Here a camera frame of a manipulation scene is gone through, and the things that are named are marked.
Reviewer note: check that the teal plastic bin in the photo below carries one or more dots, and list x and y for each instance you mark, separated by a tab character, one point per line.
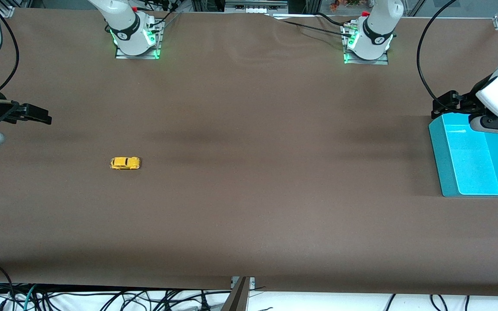
476	160

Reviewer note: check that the yellow beetle toy car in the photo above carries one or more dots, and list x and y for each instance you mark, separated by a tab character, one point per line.
125	163

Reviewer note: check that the white power strip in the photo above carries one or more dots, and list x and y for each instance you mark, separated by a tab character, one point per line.
255	6

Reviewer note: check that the brown table cover sheet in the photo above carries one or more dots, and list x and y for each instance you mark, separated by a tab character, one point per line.
249	181

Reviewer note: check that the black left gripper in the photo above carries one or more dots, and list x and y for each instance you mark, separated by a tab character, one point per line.
460	103

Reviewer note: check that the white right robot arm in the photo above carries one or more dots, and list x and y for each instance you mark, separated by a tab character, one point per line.
127	31

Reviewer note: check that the small metal bracket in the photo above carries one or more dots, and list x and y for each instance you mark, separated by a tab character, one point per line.
252	283

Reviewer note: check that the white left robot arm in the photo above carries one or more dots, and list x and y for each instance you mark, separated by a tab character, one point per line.
376	39

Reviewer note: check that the aluminium profile beam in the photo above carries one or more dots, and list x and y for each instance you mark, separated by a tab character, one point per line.
237	298

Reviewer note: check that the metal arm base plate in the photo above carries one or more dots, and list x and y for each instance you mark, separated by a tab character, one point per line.
368	61
121	55

